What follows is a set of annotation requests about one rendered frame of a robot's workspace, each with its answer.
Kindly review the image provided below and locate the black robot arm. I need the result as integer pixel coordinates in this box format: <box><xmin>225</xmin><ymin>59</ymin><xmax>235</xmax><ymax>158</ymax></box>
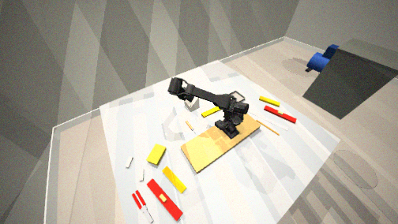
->
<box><xmin>167</xmin><ymin>77</ymin><xmax>249</xmax><ymax>127</ymax></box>

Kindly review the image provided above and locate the red flat bar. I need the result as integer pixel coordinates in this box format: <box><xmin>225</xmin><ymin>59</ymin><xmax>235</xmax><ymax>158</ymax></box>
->
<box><xmin>264</xmin><ymin>106</ymin><xmax>297</xmax><ymax>124</ymax></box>
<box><xmin>147</xmin><ymin>179</ymin><xmax>183</xmax><ymax>222</ymax></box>

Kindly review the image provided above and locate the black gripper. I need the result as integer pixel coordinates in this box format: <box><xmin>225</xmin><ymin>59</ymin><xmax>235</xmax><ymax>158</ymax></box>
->
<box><xmin>215</xmin><ymin>110</ymin><xmax>244</xmax><ymax>131</ymax></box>

